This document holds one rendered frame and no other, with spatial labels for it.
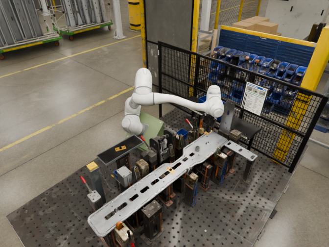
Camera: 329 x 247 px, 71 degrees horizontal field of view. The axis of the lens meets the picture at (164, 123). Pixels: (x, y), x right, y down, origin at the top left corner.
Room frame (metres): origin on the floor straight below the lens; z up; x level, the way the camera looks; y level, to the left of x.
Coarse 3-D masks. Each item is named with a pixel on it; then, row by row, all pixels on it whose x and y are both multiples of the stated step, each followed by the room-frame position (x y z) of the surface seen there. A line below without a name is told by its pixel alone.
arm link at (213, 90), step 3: (210, 87) 1.58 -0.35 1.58; (213, 87) 1.57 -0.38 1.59; (216, 87) 1.57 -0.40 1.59; (210, 90) 1.57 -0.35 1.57; (213, 90) 1.55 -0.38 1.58; (216, 90) 1.55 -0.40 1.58; (219, 90) 1.57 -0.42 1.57; (207, 93) 1.59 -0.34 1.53; (210, 93) 1.56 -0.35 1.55; (213, 93) 1.54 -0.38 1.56; (216, 93) 1.54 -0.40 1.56; (219, 93) 1.56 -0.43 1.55; (207, 96) 1.57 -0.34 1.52; (210, 96) 1.53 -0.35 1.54; (213, 96) 1.52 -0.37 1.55; (216, 96) 1.52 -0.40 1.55; (219, 96) 1.53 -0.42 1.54; (207, 99) 1.55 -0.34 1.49
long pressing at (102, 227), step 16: (192, 144) 1.58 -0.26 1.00; (208, 144) 1.58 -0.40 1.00; (176, 160) 1.38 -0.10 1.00; (192, 160) 1.38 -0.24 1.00; (176, 176) 1.20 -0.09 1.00; (128, 192) 1.06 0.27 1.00; (144, 192) 1.06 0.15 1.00; (160, 192) 1.06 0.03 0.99; (112, 208) 0.92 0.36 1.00; (128, 208) 0.92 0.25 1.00; (96, 224) 0.80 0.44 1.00; (112, 224) 0.80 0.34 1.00
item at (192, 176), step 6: (186, 174) 1.19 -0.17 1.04; (192, 174) 1.18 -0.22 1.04; (186, 180) 1.19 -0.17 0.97; (192, 180) 1.14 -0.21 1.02; (192, 186) 1.14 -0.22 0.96; (186, 192) 1.19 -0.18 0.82; (192, 192) 1.15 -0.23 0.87; (186, 198) 1.18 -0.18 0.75; (192, 198) 1.15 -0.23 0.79; (186, 204) 1.15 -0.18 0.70; (192, 204) 1.14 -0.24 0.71
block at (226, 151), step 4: (224, 152) 1.50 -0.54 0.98; (228, 152) 1.49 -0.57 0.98; (232, 152) 1.49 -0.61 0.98; (228, 156) 1.46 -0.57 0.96; (232, 156) 1.48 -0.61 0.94; (228, 160) 1.45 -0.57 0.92; (228, 164) 1.47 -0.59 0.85; (228, 168) 1.48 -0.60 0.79; (228, 172) 1.49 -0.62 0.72; (224, 176) 1.45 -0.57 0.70
